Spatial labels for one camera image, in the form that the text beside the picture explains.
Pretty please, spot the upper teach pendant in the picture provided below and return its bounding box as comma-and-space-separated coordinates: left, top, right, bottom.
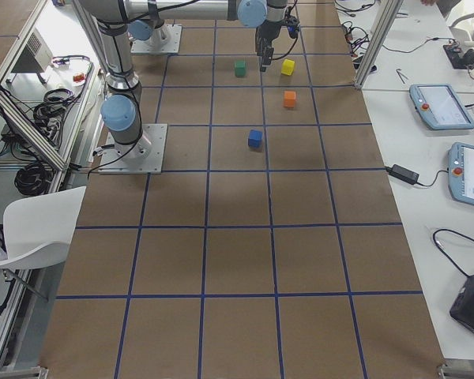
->
408, 84, 474, 130

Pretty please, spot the blue wooden block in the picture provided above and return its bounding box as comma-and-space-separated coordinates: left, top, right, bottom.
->
247, 129, 263, 149

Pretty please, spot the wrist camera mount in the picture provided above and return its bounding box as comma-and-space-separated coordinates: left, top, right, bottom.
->
284, 15, 300, 39

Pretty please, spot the black power adapter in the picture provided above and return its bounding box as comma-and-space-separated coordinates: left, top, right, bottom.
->
386, 164, 419, 185

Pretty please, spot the yellow wooden block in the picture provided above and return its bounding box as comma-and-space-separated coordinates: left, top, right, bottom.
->
280, 59, 295, 77

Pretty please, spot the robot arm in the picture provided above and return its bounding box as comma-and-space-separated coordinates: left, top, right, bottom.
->
118, 1, 299, 72
77, 1, 151, 160

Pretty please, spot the aluminium frame post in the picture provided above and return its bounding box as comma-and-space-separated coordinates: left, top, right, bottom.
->
354, 0, 403, 89

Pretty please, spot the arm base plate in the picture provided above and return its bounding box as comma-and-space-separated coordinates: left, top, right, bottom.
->
128, 21, 182, 55
97, 124, 167, 174

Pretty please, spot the lower teach pendant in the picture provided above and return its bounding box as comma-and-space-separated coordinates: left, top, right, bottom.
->
448, 142, 474, 205

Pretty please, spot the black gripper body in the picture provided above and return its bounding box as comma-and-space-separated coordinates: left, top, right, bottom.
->
255, 23, 280, 48

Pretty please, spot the white plastic chair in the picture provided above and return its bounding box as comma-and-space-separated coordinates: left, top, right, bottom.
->
0, 186, 86, 279

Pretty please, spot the orange wooden block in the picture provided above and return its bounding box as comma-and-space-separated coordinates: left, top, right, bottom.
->
283, 91, 297, 108

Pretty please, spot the green wooden block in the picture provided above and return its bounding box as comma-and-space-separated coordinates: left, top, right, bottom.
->
234, 60, 247, 77

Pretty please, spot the teach pendant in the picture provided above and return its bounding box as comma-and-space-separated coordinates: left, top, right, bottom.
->
448, 142, 474, 205
408, 84, 474, 130

